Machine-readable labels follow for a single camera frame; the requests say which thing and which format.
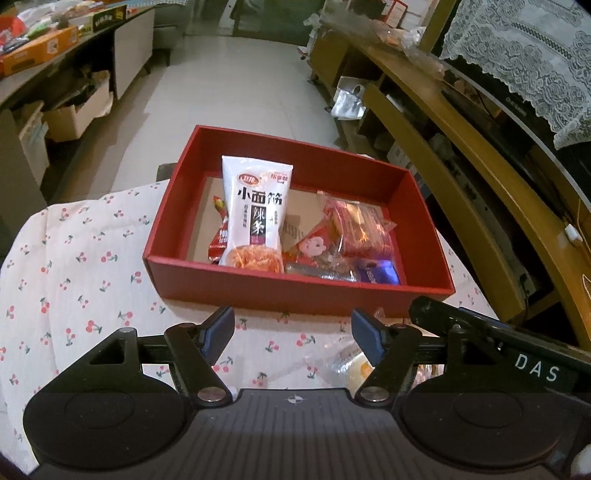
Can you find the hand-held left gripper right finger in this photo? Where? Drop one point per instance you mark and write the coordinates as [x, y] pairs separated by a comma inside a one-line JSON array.
[[367, 336]]

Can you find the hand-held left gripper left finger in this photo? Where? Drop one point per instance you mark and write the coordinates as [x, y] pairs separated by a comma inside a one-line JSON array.
[[217, 331]]

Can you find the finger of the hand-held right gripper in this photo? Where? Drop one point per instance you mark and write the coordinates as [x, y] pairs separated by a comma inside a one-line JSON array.
[[438, 314]]

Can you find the clear plastic snack packet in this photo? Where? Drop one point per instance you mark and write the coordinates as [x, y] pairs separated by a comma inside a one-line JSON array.
[[346, 362]]

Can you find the purple snack packet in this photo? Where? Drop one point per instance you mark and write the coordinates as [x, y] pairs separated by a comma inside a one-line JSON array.
[[376, 272]]

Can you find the red cartoon snack packet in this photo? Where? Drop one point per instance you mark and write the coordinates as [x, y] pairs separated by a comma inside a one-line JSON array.
[[314, 251]]

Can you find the small red snack packet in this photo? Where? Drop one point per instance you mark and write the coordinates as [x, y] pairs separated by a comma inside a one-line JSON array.
[[220, 230]]

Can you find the red clear biscuit packet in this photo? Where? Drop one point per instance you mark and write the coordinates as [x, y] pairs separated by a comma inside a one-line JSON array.
[[362, 228]]

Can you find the red cardboard box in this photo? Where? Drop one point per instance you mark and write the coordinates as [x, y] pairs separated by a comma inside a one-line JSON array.
[[171, 230]]

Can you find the white spicy strip packet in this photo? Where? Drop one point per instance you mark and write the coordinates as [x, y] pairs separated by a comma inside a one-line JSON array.
[[256, 212]]

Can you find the cherry-print white cloth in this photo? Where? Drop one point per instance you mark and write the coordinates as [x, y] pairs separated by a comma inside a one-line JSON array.
[[83, 286]]

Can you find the wooden shelf unit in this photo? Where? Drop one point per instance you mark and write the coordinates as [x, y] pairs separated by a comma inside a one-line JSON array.
[[461, 152]]

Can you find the white appliance box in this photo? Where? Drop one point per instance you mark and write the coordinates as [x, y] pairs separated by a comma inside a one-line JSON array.
[[400, 153]]

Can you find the white cardboard box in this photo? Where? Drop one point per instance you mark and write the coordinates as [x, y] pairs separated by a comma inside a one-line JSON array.
[[76, 115]]

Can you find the white storage bin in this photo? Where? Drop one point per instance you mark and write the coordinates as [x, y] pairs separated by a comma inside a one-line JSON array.
[[34, 143]]

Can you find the white lace cloth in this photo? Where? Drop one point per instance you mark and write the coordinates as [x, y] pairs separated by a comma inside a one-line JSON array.
[[521, 55]]

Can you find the clear plastic bags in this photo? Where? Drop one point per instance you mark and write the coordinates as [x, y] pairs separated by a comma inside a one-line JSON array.
[[406, 39]]

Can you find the dark side table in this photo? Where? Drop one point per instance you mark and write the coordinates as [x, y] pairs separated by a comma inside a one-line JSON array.
[[46, 87]]

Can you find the grey sofa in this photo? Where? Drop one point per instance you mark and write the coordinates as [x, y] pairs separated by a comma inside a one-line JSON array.
[[171, 27]]

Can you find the black box with yellow print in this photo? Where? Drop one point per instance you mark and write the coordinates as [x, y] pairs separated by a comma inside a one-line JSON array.
[[108, 14]]

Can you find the orange flat box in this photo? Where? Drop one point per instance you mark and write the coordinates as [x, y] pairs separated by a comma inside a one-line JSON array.
[[32, 50]]

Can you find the white wall plug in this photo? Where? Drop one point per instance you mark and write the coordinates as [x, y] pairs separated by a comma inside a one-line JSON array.
[[573, 233]]

